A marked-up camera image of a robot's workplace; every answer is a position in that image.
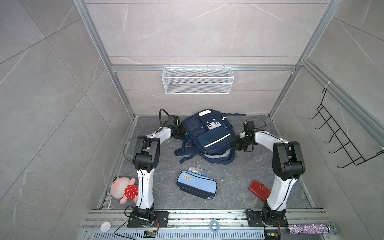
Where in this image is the white round cap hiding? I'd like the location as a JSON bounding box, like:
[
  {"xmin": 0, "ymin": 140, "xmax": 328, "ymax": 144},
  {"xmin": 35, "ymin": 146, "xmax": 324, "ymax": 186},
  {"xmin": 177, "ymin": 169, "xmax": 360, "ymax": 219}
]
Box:
[{"xmin": 100, "ymin": 221, "xmax": 111, "ymax": 233}]

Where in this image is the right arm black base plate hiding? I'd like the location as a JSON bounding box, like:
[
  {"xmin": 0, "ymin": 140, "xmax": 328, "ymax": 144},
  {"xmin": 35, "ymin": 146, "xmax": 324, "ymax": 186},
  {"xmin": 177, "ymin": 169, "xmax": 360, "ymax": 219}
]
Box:
[{"xmin": 245, "ymin": 208, "xmax": 288, "ymax": 227}]

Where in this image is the clear tape roll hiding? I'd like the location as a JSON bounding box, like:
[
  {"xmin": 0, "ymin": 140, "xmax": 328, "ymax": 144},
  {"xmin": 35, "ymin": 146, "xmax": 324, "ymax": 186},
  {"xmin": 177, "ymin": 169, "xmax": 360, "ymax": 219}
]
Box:
[{"xmin": 209, "ymin": 220, "xmax": 220, "ymax": 233}]

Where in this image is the white wire mesh basket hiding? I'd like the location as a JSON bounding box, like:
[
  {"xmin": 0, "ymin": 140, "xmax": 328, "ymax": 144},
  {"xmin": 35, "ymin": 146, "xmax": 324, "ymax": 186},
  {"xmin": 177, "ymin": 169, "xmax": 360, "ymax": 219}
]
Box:
[{"xmin": 162, "ymin": 67, "xmax": 235, "ymax": 95}]

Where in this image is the glittery purple tube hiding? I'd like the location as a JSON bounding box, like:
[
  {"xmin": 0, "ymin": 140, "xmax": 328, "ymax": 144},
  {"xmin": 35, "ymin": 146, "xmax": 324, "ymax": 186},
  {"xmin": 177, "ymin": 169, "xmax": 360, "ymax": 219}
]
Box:
[{"xmin": 286, "ymin": 222, "xmax": 339, "ymax": 235}]

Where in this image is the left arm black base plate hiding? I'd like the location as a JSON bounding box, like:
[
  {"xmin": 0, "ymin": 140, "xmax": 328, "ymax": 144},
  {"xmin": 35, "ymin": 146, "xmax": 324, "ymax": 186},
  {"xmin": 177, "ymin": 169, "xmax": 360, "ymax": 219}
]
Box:
[{"xmin": 127, "ymin": 211, "xmax": 169, "ymax": 228}]

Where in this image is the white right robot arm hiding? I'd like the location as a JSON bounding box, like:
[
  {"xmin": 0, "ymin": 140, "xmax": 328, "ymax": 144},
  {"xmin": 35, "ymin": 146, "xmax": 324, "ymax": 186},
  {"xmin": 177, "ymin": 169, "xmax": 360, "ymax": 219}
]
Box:
[{"xmin": 234, "ymin": 121, "xmax": 306, "ymax": 227}]

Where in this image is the black wire hook rack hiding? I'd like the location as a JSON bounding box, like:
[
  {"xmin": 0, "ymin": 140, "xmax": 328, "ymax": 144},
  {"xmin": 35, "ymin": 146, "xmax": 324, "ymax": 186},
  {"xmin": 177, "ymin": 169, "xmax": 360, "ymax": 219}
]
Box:
[{"xmin": 308, "ymin": 88, "xmax": 384, "ymax": 169}]

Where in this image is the clear plastic eraser box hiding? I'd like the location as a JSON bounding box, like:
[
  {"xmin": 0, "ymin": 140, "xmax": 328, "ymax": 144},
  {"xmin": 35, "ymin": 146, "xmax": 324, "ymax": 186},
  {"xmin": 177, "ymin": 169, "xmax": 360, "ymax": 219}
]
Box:
[{"xmin": 188, "ymin": 166, "xmax": 209, "ymax": 177}]

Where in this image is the pink plush doll red dress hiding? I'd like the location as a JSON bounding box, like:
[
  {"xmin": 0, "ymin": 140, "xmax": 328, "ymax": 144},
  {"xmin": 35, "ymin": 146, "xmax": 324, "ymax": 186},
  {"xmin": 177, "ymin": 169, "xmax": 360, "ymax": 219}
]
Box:
[{"xmin": 109, "ymin": 177, "xmax": 139, "ymax": 204}]

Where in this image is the navy blue student backpack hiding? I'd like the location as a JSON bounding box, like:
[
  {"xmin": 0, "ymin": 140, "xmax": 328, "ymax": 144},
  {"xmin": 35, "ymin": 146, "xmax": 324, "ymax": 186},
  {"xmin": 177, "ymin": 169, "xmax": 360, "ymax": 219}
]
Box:
[{"xmin": 174, "ymin": 109, "xmax": 236, "ymax": 165}]

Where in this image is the aluminium rail frame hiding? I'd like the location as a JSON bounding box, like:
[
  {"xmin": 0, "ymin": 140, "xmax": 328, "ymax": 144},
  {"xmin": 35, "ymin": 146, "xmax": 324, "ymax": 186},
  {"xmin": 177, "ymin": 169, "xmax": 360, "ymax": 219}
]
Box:
[{"xmin": 80, "ymin": 209, "xmax": 333, "ymax": 240}]

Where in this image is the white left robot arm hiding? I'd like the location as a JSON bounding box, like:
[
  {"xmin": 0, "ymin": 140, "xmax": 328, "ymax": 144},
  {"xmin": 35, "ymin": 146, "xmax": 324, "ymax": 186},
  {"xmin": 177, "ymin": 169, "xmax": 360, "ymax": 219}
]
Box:
[{"xmin": 132, "ymin": 115, "xmax": 180, "ymax": 226}]

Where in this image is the red wallet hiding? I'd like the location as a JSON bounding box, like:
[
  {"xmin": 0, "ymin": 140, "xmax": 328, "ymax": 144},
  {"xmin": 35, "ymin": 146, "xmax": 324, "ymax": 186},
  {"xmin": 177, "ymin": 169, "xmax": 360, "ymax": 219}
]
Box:
[{"xmin": 249, "ymin": 180, "xmax": 271, "ymax": 202}]

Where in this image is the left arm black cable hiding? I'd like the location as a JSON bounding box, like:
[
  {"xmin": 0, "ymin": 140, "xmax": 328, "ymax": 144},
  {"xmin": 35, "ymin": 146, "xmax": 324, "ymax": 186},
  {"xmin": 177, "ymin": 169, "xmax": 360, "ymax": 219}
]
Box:
[{"xmin": 158, "ymin": 108, "xmax": 170, "ymax": 128}]

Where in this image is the light blue pencil case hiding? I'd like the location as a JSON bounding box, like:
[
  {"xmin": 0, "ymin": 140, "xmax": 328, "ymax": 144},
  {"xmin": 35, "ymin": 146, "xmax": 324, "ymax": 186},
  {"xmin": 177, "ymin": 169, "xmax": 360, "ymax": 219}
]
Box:
[{"xmin": 177, "ymin": 171, "xmax": 218, "ymax": 200}]

